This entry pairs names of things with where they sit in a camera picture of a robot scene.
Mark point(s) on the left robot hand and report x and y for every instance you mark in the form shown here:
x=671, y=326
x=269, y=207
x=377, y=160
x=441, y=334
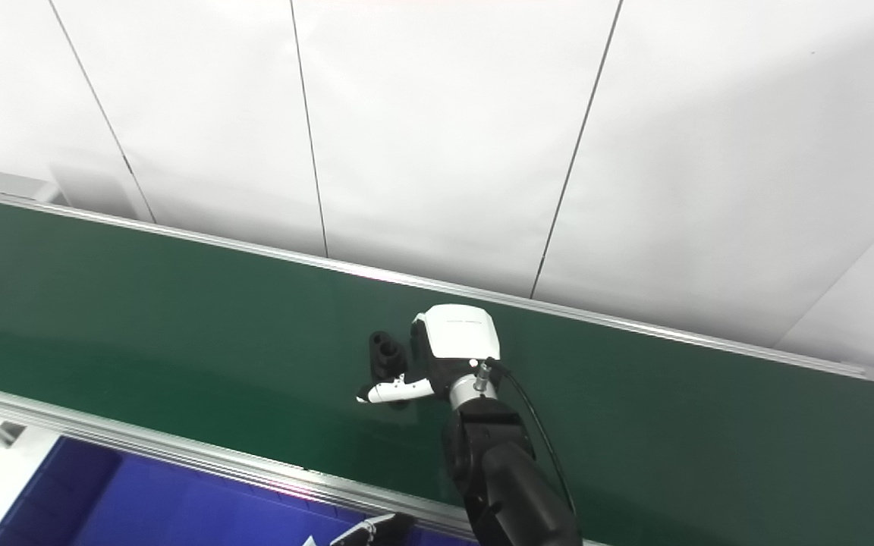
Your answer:
x=384, y=532

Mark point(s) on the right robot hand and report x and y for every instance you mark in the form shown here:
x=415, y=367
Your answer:
x=460, y=334

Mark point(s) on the black plastic part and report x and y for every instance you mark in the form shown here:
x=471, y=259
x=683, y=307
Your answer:
x=388, y=353

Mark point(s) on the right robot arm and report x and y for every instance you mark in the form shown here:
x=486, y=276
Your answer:
x=505, y=478

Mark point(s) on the blue plastic bin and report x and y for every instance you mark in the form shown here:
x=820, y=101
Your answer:
x=179, y=508

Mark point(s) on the green conveyor belt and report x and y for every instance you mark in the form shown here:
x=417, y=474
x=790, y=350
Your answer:
x=179, y=326
x=179, y=451

